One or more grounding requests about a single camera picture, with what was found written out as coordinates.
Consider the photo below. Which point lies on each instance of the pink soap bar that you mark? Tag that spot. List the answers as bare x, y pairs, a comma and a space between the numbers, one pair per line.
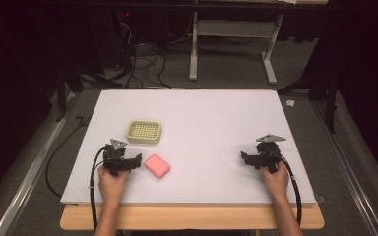
157, 166

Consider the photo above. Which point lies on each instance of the cream slotted soap dish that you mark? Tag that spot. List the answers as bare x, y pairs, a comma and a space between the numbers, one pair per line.
143, 131

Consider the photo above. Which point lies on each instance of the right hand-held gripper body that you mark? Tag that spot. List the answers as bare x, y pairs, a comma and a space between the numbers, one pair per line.
269, 152

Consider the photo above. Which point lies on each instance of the person's right hand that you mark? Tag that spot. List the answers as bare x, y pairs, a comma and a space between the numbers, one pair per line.
277, 183

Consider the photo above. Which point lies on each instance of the black stand leg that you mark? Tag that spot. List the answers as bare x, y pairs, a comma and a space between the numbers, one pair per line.
62, 91
328, 95

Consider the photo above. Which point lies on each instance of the person's left hand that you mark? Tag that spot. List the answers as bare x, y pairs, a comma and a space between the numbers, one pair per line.
111, 185

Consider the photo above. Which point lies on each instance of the white metal desk frame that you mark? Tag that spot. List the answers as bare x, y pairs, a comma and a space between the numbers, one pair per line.
236, 28

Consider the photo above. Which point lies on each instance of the wooden table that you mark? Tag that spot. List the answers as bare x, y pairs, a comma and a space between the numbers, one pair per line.
193, 218

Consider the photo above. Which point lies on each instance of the aluminium floor rail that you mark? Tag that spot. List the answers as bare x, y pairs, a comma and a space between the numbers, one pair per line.
29, 177
347, 170

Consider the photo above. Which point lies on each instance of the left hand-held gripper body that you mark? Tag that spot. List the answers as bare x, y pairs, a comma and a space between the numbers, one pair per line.
113, 157

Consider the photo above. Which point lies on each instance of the small grey clamp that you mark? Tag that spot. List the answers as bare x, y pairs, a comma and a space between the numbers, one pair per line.
320, 198

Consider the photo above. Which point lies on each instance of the crumpled white paper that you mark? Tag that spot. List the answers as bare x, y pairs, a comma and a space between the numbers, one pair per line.
290, 103

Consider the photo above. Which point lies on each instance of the white table mat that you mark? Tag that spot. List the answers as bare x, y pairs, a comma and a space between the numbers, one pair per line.
197, 124

